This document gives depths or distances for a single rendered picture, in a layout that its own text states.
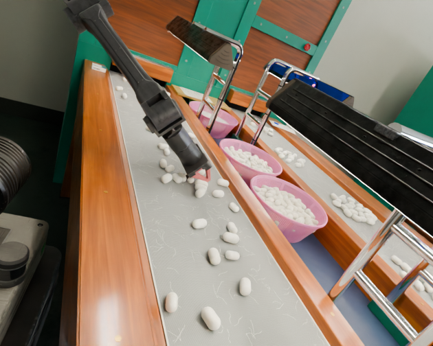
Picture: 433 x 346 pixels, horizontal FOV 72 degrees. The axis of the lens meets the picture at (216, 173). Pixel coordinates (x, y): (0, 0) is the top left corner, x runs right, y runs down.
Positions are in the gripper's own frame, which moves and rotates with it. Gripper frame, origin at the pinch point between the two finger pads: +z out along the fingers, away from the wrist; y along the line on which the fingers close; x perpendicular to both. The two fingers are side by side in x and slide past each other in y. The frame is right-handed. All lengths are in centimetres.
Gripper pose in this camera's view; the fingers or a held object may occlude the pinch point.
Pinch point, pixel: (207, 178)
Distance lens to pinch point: 86.2
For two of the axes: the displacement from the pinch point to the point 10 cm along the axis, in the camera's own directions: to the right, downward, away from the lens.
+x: -8.3, 5.5, 0.2
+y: -3.5, -5.5, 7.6
